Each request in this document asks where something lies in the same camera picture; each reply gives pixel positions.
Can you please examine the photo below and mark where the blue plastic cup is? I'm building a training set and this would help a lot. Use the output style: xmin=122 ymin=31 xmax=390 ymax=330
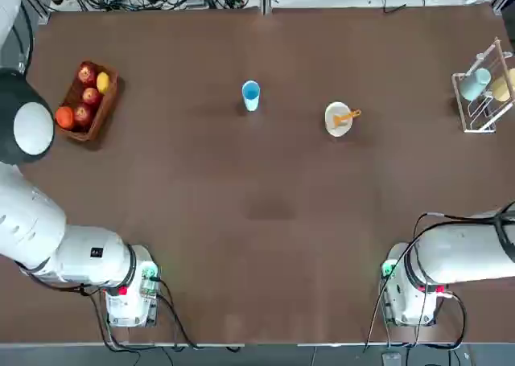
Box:
xmin=241 ymin=80 xmax=262 ymax=113

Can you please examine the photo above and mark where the clear acrylic cup rack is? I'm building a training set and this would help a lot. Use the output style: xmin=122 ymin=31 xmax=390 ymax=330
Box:
xmin=451 ymin=36 xmax=515 ymax=134

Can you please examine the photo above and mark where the mint green cup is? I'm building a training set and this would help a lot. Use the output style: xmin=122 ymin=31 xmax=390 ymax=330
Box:
xmin=459 ymin=67 xmax=492 ymax=101

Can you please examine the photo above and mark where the pale yellow cup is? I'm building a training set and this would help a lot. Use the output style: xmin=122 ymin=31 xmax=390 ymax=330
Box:
xmin=491 ymin=68 xmax=515 ymax=103

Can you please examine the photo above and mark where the cream white bowl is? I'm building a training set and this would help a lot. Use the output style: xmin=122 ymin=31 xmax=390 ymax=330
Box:
xmin=323 ymin=101 xmax=354 ymax=138

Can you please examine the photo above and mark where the brown wicker basket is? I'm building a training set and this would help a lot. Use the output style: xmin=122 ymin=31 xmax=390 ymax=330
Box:
xmin=53 ymin=60 xmax=120 ymax=143

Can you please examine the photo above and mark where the red apple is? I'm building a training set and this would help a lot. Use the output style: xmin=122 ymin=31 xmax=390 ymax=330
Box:
xmin=72 ymin=103 xmax=97 ymax=126
xmin=76 ymin=61 xmax=100 ymax=88
xmin=81 ymin=87 xmax=103 ymax=107

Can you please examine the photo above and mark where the orange fruit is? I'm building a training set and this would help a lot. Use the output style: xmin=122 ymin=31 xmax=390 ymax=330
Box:
xmin=55 ymin=105 xmax=76 ymax=131

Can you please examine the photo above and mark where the black left base cable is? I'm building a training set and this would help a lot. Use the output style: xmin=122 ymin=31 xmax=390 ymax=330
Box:
xmin=150 ymin=275 xmax=246 ymax=351

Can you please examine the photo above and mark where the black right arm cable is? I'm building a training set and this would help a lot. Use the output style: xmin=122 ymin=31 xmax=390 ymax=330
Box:
xmin=410 ymin=209 xmax=515 ymax=270

